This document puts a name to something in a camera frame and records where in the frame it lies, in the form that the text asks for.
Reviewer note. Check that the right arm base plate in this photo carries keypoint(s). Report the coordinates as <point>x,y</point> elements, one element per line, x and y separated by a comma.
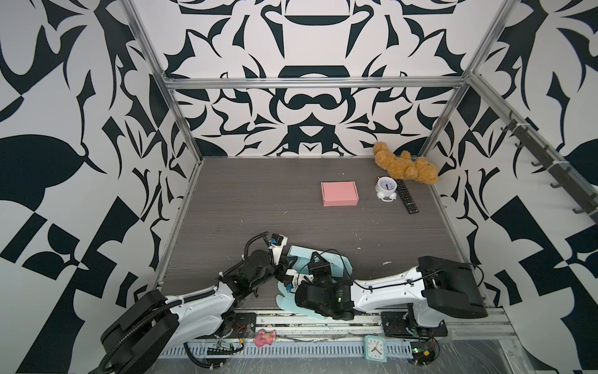
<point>403,325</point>

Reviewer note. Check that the small circuit board right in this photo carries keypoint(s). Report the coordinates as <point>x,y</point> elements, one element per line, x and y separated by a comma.
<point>424,352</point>

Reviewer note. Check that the white alarm clock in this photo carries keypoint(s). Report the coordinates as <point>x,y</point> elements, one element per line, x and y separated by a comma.
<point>386,188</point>

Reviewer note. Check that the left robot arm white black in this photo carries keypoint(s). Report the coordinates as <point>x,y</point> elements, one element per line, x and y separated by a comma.
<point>156,323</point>

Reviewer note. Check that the brown teddy bear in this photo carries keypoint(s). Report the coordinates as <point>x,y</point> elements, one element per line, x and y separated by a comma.
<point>403,167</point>

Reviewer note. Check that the pink small toy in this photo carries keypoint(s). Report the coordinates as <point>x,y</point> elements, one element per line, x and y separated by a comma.
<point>264,338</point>

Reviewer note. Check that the pink paper box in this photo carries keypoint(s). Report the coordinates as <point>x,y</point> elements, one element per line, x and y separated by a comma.
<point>339,194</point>

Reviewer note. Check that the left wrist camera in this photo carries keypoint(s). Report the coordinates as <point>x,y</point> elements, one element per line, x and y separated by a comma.
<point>276,244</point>

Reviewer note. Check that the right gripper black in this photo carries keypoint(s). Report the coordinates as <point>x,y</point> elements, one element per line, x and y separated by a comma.
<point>317,267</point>

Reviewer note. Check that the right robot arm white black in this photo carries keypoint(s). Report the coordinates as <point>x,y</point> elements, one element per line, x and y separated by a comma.
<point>434,289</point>

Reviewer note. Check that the small circuit board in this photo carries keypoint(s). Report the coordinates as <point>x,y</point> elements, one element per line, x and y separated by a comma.
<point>424,352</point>
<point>224,348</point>

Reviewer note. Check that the teal square clock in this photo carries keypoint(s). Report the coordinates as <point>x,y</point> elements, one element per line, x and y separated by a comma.
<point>375,348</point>

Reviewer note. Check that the light blue paper box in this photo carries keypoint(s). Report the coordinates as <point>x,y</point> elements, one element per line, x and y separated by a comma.
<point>286,299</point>

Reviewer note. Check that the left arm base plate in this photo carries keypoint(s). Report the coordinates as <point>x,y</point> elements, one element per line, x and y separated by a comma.
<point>243,325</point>

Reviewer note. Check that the small circuit board left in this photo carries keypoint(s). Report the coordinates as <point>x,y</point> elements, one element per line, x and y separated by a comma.
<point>224,348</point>

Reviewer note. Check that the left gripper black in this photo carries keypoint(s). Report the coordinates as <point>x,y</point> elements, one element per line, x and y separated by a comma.
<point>283,263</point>

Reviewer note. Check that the black remote control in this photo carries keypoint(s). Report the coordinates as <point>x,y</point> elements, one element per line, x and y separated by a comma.
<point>405,196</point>

